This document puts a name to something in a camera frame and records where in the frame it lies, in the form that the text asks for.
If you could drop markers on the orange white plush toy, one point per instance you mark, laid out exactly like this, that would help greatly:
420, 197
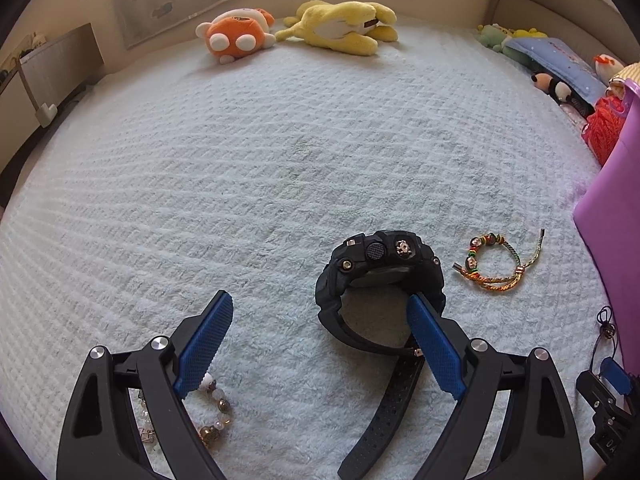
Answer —
237, 34

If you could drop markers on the panda plush toy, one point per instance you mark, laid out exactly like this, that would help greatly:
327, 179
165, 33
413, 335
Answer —
552, 86

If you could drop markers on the black wrist watch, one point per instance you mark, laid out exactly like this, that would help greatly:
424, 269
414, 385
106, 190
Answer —
359, 293

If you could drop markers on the red patterned quilt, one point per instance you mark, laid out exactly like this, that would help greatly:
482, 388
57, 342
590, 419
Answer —
603, 127

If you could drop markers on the white quilted bed cover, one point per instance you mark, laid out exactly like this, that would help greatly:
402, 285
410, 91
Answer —
177, 177

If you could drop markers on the purple plastic bin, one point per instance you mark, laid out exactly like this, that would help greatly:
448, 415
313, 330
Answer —
607, 219

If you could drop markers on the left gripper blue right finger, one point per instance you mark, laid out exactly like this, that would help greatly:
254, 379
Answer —
444, 360

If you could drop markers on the grey bedside cabinet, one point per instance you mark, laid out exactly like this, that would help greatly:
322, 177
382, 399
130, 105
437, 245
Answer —
41, 81

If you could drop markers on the green yellow plush toy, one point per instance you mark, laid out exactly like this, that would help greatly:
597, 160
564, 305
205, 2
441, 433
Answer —
494, 36

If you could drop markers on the grey padded headboard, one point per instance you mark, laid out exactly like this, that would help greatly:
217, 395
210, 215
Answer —
588, 27

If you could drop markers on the blue small pillow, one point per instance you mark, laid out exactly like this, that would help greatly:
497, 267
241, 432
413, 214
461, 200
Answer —
558, 59

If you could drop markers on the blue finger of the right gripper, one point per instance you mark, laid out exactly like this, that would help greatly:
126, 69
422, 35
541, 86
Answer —
616, 376

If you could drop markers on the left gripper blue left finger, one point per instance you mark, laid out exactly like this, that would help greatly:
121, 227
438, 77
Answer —
197, 339

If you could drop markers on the yellow striped blanket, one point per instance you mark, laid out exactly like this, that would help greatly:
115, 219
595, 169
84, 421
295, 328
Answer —
616, 84

